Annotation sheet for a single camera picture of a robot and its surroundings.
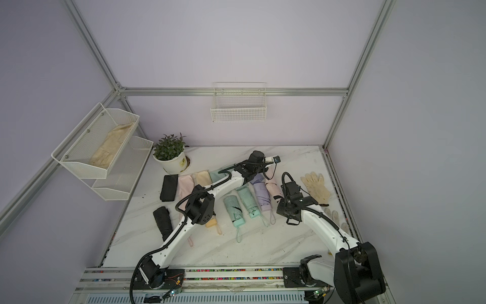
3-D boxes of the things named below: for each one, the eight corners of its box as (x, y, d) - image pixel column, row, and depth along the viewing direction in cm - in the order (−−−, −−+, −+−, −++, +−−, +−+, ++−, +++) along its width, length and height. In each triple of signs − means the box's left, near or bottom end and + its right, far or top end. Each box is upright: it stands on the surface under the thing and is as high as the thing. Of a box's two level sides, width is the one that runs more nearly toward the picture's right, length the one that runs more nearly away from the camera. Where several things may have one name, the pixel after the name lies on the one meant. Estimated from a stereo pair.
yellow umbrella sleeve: (195, 189, 102) (194, 187, 100) (191, 176, 108) (191, 173, 106) (212, 183, 104) (212, 181, 103) (208, 171, 110) (208, 168, 108)
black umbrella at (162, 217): (164, 240, 85) (162, 238, 83) (155, 213, 94) (152, 211, 92) (177, 233, 87) (175, 231, 85) (167, 207, 96) (165, 205, 94)
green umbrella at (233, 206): (237, 243, 84) (237, 241, 82) (223, 200, 98) (222, 197, 96) (253, 236, 86) (253, 234, 84) (237, 195, 100) (236, 193, 97)
